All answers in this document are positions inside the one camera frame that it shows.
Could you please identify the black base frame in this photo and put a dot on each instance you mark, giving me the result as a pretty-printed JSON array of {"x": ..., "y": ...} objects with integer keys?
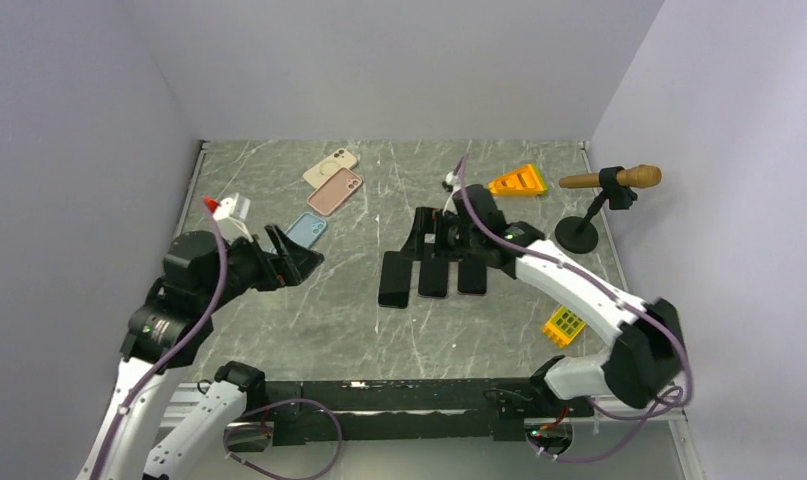
[{"x": 502, "y": 409}]

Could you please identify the brown microphone on stand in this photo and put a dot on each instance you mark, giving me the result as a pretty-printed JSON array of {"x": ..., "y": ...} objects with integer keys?
[{"x": 616, "y": 189}]

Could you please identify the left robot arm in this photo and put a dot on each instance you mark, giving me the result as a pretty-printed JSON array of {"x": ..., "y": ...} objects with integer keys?
[{"x": 202, "y": 272}]

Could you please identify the blue phone case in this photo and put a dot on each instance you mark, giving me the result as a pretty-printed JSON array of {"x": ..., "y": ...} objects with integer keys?
[{"x": 306, "y": 230}]

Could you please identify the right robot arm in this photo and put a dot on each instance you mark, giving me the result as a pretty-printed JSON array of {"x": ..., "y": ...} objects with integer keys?
[{"x": 643, "y": 339}]

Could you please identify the orange triangular toy block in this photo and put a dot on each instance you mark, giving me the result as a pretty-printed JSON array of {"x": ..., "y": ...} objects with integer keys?
[{"x": 525, "y": 181}]

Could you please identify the black phone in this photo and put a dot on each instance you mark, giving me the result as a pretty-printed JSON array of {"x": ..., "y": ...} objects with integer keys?
[{"x": 472, "y": 276}]

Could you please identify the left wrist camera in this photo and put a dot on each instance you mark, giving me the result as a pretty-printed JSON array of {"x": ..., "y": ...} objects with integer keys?
[{"x": 230, "y": 214}]

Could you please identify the pink phone case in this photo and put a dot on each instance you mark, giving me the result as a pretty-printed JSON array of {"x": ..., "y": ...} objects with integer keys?
[{"x": 339, "y": 187}]

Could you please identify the yellow grid toy block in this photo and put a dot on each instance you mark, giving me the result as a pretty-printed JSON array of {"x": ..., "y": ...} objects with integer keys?
[{"x": 563, "y": 327}]

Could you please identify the beige phone case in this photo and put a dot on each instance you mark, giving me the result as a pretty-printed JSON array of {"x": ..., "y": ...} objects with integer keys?
[{"x": 318, "y": 174}]

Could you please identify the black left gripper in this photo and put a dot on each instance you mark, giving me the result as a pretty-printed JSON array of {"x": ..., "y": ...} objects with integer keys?
[{"x": 274, "y": 274}]

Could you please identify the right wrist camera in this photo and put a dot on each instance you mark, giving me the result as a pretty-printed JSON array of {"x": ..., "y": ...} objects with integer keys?
[{"x": 452, "y": 183}]

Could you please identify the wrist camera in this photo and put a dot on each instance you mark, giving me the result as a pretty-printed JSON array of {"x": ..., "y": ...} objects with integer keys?
[
  {"x": 230, "y": 214},
  {"x": 452, "y": 183}
]

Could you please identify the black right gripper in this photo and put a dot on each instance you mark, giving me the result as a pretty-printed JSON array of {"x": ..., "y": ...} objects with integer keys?
[{"x": 431, "y": 220}]

